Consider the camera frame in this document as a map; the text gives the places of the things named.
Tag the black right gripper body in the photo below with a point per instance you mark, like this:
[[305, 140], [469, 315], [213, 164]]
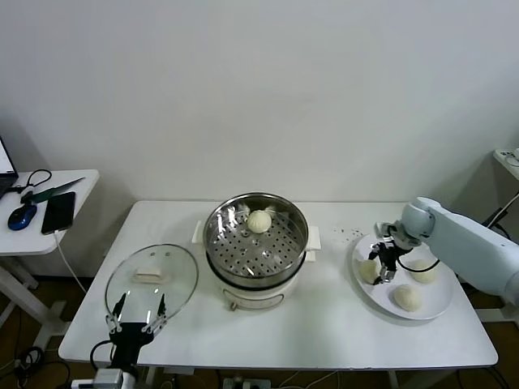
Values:
[[389, 255]]

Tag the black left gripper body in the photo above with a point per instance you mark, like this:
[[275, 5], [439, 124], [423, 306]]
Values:
[[127, 338]]

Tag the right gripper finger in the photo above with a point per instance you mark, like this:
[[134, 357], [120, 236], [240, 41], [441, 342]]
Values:
[[386, 275], [374, 252]]

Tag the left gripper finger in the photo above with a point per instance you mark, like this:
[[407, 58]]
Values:
[[117, 314], [162, 313]]

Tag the white steamed baozi bun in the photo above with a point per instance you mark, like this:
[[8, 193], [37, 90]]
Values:
[[423, 273], [406, 298], [367, 271], [258, 222]]

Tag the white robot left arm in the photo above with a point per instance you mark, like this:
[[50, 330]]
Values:
[[117, 380]]

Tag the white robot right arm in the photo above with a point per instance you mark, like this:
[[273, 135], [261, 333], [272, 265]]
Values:
[[466, 239]]

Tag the perforated stainless steamer basket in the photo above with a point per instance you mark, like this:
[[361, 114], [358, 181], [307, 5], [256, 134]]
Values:
[[280, 251]]

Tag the large white plate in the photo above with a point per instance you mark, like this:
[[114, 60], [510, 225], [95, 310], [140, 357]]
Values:
[[438, 300]]

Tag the white electric cooking pot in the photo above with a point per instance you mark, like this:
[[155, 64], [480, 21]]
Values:
[[251, 297]]

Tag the white floor power strip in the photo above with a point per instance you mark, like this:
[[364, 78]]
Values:
[[247, 383]]

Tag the white desk foot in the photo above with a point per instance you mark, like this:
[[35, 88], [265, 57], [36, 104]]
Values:
[[492, 315]]

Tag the small white side table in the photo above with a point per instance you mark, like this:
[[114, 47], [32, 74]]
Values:
[[24, 243]]

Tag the black smartphone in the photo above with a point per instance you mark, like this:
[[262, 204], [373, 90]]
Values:
[[58, 212]]

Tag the blue computer mouse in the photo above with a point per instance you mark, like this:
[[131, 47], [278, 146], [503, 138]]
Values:
[[22, 216]]

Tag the white side desk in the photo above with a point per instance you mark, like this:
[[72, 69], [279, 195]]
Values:
[[504, 164]]

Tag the black laptop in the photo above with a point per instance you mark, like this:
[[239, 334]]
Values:
[[5, 182]]

